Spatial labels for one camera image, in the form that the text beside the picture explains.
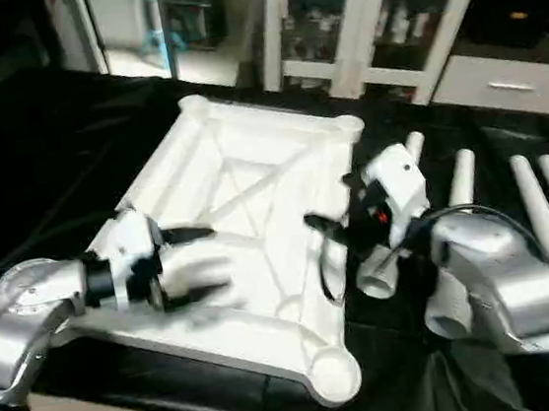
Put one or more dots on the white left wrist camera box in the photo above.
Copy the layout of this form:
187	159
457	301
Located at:
125	244

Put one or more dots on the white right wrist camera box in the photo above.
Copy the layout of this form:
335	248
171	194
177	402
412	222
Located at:
398	186

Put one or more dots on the white glass door cabinet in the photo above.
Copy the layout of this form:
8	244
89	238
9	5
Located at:
363	27

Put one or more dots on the white plastic table top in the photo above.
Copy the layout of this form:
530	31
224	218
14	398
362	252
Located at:
253	188

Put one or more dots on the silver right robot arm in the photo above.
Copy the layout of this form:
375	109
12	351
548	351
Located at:
501	279

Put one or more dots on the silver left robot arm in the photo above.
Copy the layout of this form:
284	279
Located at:
24	313

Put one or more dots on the black mat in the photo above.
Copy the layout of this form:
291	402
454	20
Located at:
49	142

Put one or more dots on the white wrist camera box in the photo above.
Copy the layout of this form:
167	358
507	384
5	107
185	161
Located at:
398	186
125	244

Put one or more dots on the white drawer unit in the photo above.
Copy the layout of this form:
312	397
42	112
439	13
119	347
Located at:
509	85

